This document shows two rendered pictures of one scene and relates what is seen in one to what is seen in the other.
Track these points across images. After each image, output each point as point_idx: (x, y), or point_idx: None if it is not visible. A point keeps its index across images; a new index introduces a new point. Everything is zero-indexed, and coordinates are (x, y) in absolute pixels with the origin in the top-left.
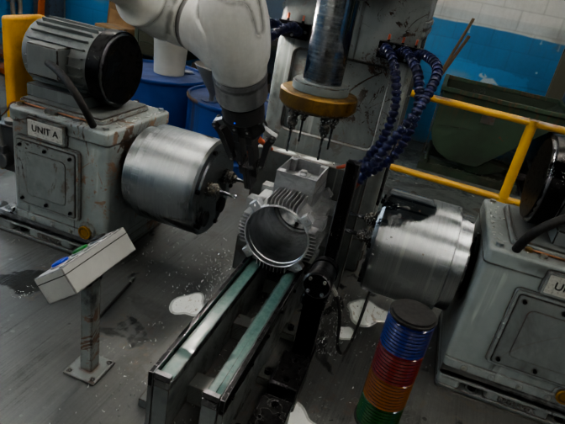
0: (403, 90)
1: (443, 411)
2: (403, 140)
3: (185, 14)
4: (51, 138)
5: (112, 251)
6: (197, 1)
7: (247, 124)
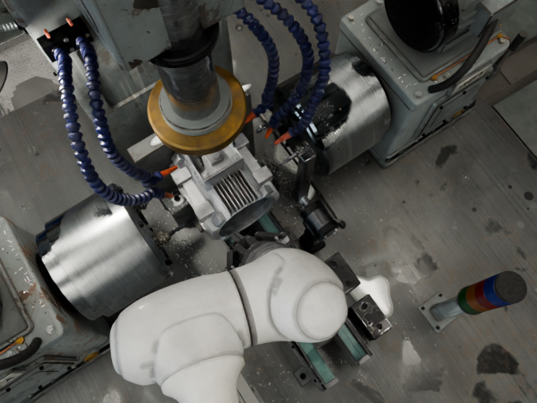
0: None
1: (405, 184)
2: (305, 81)
3: (264, 341)
4: (6, 382)
5: (245, 395)
6: (271, 330)
7: None
